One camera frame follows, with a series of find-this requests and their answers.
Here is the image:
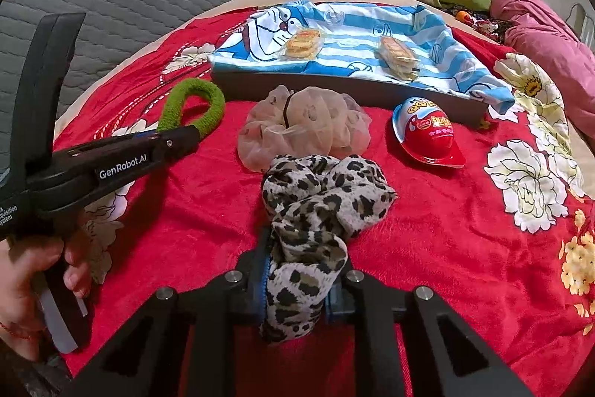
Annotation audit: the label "red floral blanket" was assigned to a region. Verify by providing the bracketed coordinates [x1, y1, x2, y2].
[53, 4, 595, 397]

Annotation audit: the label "red chocolate egg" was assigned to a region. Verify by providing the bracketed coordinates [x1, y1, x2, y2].
[392, 96, 467, 170]

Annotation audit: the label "round cookie packet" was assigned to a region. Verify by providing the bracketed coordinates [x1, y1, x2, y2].
[279, 27, 326, 60]

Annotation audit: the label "pink quilt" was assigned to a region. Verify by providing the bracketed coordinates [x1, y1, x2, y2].
[490, 0, 595, 142]

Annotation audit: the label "green scrunchie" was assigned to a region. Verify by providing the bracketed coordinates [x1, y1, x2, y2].
[155, 78, 226, 137]

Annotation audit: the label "beige sheer scrunchie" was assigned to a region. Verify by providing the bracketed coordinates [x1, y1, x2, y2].
[237, 84, 373, 173]

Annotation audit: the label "person's left hand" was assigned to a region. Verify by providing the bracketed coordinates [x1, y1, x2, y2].
[0, 232, 91, 333]

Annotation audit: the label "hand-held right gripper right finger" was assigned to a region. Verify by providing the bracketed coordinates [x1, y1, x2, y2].
[325, 260, 535, 397]

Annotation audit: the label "leopard print scrunchie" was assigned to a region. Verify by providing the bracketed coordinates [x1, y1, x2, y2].
[259, 154, 398, 344]

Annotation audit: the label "grey tray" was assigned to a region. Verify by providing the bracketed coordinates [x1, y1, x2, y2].
[210, 69, 489, 130]

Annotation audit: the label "person's left forearm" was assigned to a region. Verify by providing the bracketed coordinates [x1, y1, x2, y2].
[0, 334, 42, 363]

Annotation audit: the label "dark patterned cloth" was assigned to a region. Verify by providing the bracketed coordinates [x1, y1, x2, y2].
[439, 1, 509, 44]

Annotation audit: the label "orange biscuit packet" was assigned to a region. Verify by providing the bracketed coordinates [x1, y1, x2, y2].
[376, 35, 421, 82]

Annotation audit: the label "red white snack wrappers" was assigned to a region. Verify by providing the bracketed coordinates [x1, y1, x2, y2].
[469, 16, 500, 36]

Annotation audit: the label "red string bracelet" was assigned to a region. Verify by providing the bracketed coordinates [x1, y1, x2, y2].
[0, 321, 45, 341]

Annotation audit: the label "tray with blue striped cloth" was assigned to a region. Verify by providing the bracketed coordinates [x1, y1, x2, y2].
[208, 0, 517, 115]

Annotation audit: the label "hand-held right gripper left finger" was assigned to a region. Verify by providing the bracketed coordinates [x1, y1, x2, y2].
[60, 230, 273, 397]

